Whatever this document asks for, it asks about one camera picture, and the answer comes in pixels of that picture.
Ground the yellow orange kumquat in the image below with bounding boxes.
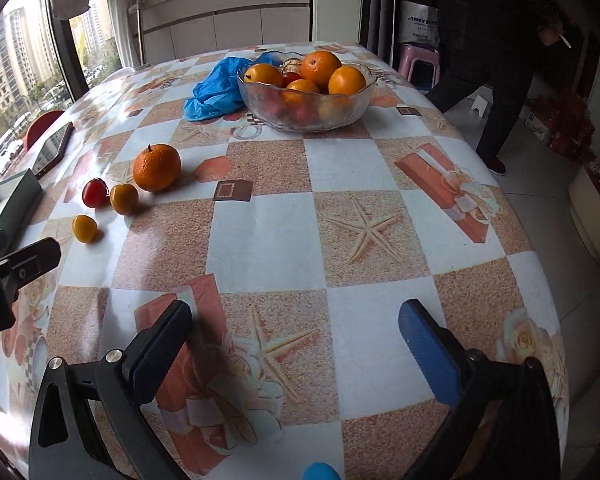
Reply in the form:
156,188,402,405
72,214,98,244

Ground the red cherry tomato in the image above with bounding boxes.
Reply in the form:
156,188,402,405
82,178,110,209

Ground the small orange kumquat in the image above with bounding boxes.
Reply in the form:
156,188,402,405
109,183,140,216

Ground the large orange mandarin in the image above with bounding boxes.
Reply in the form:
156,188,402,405
132,144,182,193

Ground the blue gloved hand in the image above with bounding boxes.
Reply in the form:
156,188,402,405
302,463,340,480

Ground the green white tray box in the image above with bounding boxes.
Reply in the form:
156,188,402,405
0,169,43,243

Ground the black smartphone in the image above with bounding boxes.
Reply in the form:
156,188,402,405
31,122,74,179

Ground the red plastic chair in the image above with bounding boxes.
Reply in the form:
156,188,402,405
23,110,62,152

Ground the floral checkered tablecloth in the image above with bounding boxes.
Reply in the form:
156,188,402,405
0,46,569,479

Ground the blue plastic bag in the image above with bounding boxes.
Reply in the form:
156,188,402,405
183,52,282,122

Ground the white cabinet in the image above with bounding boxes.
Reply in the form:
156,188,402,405
128,0,313,64

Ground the small white step stool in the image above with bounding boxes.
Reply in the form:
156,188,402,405
469,88,493,118

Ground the orange in bowl left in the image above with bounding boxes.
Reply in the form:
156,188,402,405
242,63,284,88

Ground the orange in bowl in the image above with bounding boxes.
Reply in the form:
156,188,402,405
327,65,367,96
300,50,341,87
283,78,321,107
242,63,284,88

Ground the glass fruit bowl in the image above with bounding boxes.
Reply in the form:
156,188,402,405
237,50,376,133

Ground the orange in bowl front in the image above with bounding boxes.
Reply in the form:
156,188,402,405
283,78,321,107

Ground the orange in bowl top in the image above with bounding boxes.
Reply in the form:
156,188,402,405
300,50,341,87

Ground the orange in bowl right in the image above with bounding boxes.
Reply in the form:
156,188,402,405
327,65,367,96

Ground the pink plastic stool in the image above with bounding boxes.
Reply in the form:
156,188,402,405
399,42,440,93

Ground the person in dark clothes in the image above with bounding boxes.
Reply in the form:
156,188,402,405
427,0,562,176

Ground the white paper bag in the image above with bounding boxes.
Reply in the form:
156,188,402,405
399,0,439,48

